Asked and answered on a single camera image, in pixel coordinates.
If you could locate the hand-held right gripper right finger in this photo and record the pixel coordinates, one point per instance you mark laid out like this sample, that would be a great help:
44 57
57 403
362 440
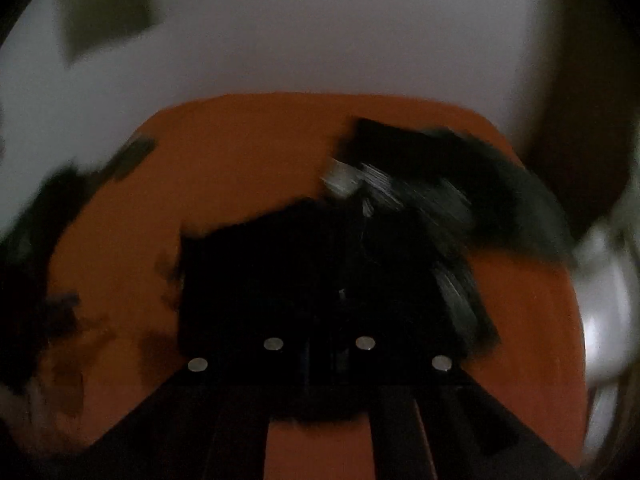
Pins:
400 365

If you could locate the grey-green cloth piece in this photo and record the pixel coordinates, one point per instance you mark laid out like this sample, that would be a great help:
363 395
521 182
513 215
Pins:
132 157

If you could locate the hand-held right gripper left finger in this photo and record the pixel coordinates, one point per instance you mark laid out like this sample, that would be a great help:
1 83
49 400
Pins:
235 365

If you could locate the dark grey clothes pile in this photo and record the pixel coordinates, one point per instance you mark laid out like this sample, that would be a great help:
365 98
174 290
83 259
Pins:
30 260

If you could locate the white blurred object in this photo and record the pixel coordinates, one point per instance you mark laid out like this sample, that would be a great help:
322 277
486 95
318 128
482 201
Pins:
610 300

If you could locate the folded black clothes stack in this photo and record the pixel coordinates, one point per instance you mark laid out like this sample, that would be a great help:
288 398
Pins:
450 185

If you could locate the black paisley print garment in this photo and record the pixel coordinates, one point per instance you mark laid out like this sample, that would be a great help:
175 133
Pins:
280 270

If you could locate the barred window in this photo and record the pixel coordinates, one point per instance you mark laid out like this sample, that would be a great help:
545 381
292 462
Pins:
105 10

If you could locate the orange blanket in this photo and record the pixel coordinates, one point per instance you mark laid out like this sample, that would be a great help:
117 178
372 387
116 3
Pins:
240 150

